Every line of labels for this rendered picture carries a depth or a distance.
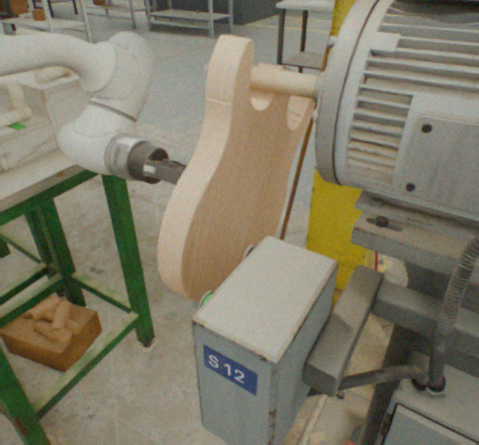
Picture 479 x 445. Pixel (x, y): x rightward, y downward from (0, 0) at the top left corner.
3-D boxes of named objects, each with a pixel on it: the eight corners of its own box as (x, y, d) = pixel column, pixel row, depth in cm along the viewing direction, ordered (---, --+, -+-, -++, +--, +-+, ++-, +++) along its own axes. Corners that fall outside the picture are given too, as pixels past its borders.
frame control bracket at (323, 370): (379, 293, 58) (384, 272, 56) (333, 399, 44) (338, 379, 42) (353, 282, 59) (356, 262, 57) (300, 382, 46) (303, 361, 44)
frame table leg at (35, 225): (70, 292, 194) (10, 115, 144) (61, 299, 190) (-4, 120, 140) (63, 288, 196) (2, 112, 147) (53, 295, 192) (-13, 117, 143)
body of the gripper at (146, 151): (152, 180, 83) (188, 193, 79) (123, 179, 75) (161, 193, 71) (160, 145, 82) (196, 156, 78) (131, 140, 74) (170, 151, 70)
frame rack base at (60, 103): (100, 132, 125) (88, 76, 115) (58, 150, 114) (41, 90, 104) (44, 115, 136) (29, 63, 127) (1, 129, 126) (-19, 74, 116)
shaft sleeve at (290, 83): (324, 84, 59) (320, 72, 56) (316, 103, 59) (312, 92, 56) (224, 67, 67) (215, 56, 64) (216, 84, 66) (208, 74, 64)
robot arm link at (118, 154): (100, 175, 77) (123, 183, 75) (108, 129, 76) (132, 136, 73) (133, 177, 85) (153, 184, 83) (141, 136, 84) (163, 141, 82)
